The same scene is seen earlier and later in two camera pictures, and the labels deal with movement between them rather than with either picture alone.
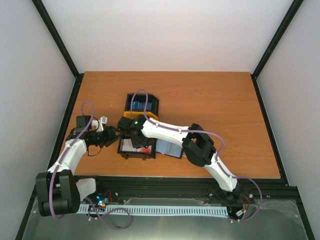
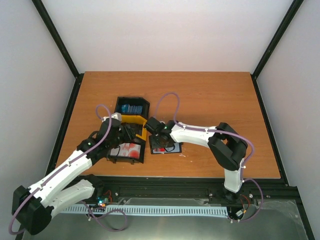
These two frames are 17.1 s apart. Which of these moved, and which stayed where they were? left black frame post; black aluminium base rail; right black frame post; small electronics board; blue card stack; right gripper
Moved: right gripper; blue card stack
Stayed: right black frame post; small electronics board; left black frame post; black aluminium base rail
